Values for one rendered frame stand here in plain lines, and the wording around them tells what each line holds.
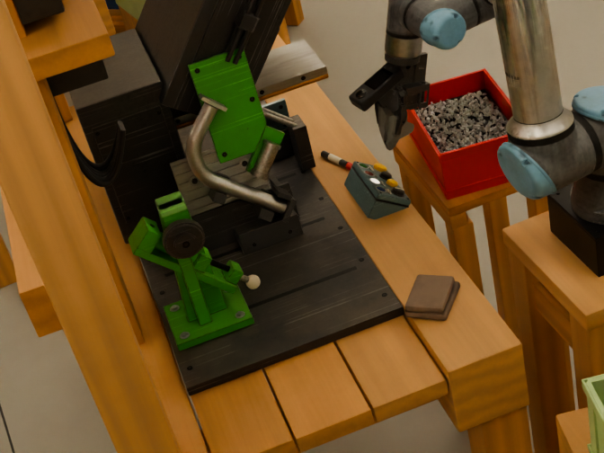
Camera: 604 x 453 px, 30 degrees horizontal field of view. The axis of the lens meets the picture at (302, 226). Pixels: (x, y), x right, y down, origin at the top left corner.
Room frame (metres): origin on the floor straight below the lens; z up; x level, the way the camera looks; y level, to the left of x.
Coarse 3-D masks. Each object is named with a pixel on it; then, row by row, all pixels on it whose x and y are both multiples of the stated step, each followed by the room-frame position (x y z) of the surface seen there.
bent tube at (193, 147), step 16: (208, 112) 1.96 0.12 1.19; (192, 128) 1.96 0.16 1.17; (208, 128) 1.96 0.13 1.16; (192, 144) 1.94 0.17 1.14; (192, 160) 1.93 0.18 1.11; (208, 176) 1.93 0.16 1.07; (224, 192) 1.92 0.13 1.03; (240, 192) 1.92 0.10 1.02; (256, 192) 1.93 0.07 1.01; (272, 208) 1.92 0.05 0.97
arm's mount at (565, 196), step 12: (564, 192) 1.75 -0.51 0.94; (552, 204) 1.75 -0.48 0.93; (564, 204) 1.71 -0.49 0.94; (552, 216) 1.75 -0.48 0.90; (564, 216) 1.70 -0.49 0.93; (576, 216) 1.67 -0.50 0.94; (552, 228) 1.76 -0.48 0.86; (564, 228) 1.71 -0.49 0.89; (576, 228) 1.66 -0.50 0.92; (588, 228) 1.63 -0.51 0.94; (600, 228) 1.62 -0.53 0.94; (564, 240) 1.71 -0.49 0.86; (576, 240) 1.66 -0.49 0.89; (588, 240) 1.62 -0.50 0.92; (600, 240) 1.59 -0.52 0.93; (576, 252) 1.67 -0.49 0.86; (588, 252) 1.62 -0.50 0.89; (600, 252) 1.59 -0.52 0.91; (588, 264) 1.63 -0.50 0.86; (600, 264) 1.59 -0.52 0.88; (600, 276) 1.59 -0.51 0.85
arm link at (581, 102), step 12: (576, 96) 1.71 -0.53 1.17; (588, 96) 1.70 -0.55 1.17; (600, 96) 1.69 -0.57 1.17; (576, 108) 1.67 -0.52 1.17; (588, 108) 1.65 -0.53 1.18; (600, 108) 1.65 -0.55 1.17; (588, 120) 1.64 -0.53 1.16; (600, 120) 1.63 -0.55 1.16; (588, 132) 1.63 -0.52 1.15; (600, 132) 1.63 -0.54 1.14; (600, 144) 1.61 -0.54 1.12; (600, 156) 1.61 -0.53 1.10; (600, 168) 1.64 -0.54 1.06
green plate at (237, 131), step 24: (192, 72) 2.02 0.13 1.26; (216, 72) 2.02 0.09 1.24; (240, 72) 2.02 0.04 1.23; (216, 96) 2.01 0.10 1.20; (240, 96) 2.01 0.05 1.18; (216, 120) 1.99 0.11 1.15; (240, 120) 1.99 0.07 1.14; (264, 120) 2.00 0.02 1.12; (216, 144) 1.98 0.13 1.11; (240, 144) 1.98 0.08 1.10
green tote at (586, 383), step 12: (588, 384) 1.23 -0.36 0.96; (600, 384) 1.23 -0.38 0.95; (588, 396) 1.21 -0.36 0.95; (600, 396) 1.23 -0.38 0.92; (588, 408) 1.23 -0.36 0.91; (600, 408) 1.18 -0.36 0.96; (600, 420) 1.16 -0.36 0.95; (600, 432) 1.18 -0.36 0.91; (588, 444) 1.24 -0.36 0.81; (600, 444) 1.18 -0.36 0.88
